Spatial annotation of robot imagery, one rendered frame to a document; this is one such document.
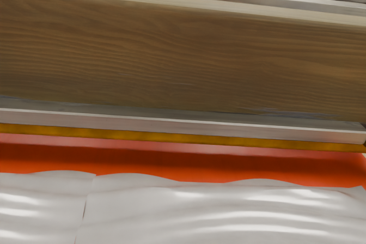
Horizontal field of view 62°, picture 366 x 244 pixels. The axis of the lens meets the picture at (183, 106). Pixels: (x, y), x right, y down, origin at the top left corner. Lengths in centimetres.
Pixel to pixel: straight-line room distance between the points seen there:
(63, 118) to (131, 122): 4
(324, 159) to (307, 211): 7
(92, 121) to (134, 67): 4
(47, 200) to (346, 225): 16
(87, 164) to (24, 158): 4
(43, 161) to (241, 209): 13
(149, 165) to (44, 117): 7
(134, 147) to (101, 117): 5
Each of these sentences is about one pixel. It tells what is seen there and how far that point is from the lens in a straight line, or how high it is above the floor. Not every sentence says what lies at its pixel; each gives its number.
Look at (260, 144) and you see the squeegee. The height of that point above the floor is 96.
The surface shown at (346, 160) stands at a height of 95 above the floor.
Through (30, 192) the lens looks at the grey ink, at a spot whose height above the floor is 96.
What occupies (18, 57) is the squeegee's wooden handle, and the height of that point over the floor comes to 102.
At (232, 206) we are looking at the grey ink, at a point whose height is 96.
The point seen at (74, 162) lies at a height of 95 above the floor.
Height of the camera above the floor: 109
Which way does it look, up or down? 28 degrees down
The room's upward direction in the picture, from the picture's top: 8 degrees clockwise
